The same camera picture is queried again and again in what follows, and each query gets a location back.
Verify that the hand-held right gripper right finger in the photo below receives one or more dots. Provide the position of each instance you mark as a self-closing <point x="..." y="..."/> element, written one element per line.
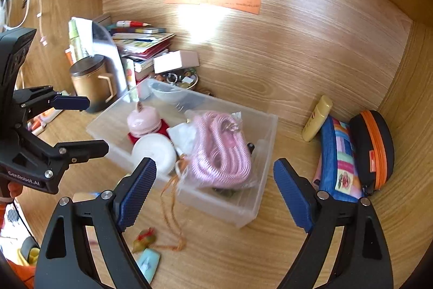
<point x="291" y="194"/>

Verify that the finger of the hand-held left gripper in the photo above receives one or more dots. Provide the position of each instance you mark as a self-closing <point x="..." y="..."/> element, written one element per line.
<point x="88" y="148"/>
<point x="71" y="102"/>

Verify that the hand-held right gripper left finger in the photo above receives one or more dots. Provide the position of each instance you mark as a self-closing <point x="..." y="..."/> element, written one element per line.
<point x="135" y="194"/>

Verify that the clear plastic storage box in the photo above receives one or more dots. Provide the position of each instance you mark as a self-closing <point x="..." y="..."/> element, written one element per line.
<point x="247" y="204"/>

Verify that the white round jar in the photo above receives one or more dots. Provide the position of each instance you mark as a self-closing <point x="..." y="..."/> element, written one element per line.
<point x="152" y="150"/>

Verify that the pink round case with tag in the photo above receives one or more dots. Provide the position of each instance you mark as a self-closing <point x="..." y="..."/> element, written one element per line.
<point x="142" y="121"/>

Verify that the red plastic object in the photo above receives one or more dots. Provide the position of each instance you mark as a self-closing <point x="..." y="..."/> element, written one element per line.
<point x="164" y="127"/>

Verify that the wooden desktop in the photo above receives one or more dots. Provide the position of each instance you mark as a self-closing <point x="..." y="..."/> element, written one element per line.
<point x="220" y="258"/>

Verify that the person's left hand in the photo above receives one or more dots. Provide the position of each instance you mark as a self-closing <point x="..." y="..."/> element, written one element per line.
<point x="14" y="190"/>

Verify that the brown mug with lid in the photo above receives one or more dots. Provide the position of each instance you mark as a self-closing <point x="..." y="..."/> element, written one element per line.
<point x="88" y="86"/>

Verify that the pink wallet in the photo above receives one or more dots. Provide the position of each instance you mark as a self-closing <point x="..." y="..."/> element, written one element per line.
<point x="316" y="179"/>

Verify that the orange carton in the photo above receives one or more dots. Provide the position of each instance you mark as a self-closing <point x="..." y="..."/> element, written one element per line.
<point x="69" y="57"/>

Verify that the blue patchwork pencil case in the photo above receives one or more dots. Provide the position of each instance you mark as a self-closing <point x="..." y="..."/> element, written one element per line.
<point x="330" y="153"/>

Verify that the pale green mist bottle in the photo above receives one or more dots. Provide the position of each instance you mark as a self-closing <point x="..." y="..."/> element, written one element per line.
<point x="77" y="45"/>

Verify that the silver metal stand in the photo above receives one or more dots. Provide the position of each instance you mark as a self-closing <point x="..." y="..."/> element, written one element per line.
<point x="105" y="48"/>

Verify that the fruit print booklet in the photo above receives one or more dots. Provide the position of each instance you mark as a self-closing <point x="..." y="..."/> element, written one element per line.
<point x="130" y="72"/>

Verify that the pale teal rectangular tag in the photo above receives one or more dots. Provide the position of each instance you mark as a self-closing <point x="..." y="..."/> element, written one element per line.
<point x="149" y="263"/>

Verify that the white paper sheet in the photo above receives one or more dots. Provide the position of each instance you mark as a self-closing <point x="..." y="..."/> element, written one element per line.
<point x="83" y="28"/>

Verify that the yellow tube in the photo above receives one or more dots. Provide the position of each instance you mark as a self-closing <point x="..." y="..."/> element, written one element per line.
<point x="318" y="119"/>

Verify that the black orange zip case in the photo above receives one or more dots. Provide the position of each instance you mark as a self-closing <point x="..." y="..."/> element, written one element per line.
<point x="365" y="140"/>

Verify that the stack of books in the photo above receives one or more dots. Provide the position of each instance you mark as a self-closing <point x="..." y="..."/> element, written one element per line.
<point x="145" y="45"/>

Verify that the white bowl of trinkets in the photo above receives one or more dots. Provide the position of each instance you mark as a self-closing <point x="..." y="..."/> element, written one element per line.
<point x="169" y="94"/>

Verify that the small white cardboard box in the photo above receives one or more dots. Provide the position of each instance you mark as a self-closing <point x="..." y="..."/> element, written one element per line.
<point x="172" y="62"/>

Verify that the person's orange jacket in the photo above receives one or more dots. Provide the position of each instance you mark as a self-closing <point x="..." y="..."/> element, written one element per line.
<point x="22" y="277"/>

